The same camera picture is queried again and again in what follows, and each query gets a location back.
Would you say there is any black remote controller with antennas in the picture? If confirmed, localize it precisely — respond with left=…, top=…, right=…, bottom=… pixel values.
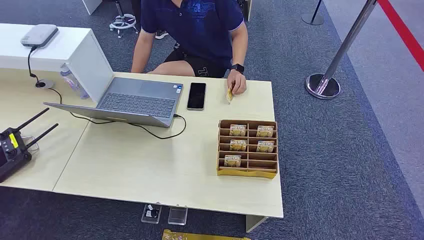
left=0, top=107, right=60, bottom=184

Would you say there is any white raised counter shelf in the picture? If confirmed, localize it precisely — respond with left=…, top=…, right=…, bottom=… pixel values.
left=0, top=23, right=115, bottom=104

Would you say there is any person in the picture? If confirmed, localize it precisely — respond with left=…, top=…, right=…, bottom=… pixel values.
left=130, top=0, right=249, bottom=96

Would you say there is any white cabinet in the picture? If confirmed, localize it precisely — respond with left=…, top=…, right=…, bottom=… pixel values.
left=81, top=0, right=104, bottom=16

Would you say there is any yellow floor tape strip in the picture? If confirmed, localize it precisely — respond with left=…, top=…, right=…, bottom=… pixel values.
left=161, top=229, right=252, bottom=240

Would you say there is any stool base with footring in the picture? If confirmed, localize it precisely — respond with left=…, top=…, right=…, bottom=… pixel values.
left=108, top=0, right=140, bottom=39

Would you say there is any clear plastic water bottle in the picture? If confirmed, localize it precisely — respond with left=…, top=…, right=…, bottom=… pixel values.
left=59, top=64, right=90, bottom=100

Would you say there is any person's left hand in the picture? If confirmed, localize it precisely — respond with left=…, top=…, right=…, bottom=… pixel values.
left=226, top=70, right=248, bottom=96

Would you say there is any black device cable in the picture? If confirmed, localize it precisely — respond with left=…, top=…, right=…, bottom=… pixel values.
left=27, top=46, right=46, bottom=88

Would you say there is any wooden card holder box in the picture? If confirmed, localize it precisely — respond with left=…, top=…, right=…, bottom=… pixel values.
left=216, top=119, right=279, bottom=180

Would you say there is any black smartphone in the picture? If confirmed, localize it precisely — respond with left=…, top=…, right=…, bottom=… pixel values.
left=186, top=82, right=207, bottom=112

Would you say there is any round desk cable grommet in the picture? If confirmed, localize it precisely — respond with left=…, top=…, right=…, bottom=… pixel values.
left=34, top=78, right=55, bottom=90

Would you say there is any chrome stanchion post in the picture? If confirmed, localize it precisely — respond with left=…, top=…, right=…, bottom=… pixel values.
left=304, top=0, right=379, bottom=100

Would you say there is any red barrier belt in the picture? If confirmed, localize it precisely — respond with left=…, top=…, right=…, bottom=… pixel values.
left=377, top=0, right=424, bottom=72

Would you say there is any grey flat device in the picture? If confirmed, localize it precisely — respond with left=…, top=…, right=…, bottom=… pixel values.
left=20, top=23, right=60, bottom=49

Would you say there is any white desk leg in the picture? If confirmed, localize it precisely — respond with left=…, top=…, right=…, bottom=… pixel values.
left=245, top=214, right=269, bottom=234

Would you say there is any grey laptop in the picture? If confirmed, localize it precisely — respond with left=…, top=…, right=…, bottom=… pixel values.
left=43, top=76, right=185, bottom=129

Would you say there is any black laptop power cable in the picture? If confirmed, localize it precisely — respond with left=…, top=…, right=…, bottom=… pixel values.
left=47, top=87, right=187, bottom=140

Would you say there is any dark stanchion post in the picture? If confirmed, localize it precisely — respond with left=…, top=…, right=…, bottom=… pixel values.
left=301, top=0, right=326, bottom=26

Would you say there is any clear acrylic stand with label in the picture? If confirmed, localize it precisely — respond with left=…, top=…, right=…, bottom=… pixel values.
left=141, top=203, right=163, bottom=225

